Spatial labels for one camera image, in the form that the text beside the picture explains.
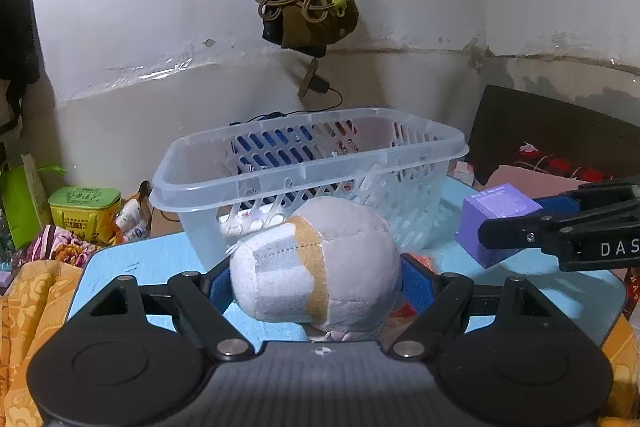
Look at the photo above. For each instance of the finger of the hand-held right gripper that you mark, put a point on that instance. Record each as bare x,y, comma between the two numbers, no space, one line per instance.
555,203
510,234

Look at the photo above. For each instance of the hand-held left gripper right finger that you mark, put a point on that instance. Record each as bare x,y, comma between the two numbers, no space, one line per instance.
417,287

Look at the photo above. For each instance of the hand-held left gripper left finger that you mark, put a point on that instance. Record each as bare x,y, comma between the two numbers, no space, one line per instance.
220,290

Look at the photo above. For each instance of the small purple box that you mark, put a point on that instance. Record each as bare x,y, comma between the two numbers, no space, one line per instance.
492,207

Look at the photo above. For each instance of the white and tan plush toy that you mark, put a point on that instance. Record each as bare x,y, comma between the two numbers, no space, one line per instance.
310,267

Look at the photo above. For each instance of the clear plastic basket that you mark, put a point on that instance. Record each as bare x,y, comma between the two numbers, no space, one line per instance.
320,142

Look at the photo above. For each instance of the red patterned blanket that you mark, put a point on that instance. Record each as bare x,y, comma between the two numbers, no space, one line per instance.
560,162

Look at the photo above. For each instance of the small pink packet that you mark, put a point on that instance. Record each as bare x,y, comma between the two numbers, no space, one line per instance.
462,172

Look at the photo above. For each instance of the dark wooden headboard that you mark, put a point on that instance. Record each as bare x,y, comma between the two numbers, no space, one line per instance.
540,122

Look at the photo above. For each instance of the white snack packet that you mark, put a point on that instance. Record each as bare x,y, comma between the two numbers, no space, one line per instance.
131,219

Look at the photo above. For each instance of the green and yellow tin box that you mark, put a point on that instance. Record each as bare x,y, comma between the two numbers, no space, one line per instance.
82,209

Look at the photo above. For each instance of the floral pink cloth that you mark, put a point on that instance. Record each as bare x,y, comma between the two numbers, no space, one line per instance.
60,247

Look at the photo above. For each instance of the orange patterned blanket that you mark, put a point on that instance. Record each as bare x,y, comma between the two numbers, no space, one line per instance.
30,322

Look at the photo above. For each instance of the green paper bag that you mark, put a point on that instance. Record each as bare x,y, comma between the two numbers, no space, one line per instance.
20,207

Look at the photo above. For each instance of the black charger plug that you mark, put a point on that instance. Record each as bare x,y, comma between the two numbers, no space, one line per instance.
320,84

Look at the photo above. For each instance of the olive hanging bag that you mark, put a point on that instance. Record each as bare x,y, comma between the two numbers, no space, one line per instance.
310,32

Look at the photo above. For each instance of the black and white garment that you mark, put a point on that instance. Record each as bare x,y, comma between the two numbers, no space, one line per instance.
15,32

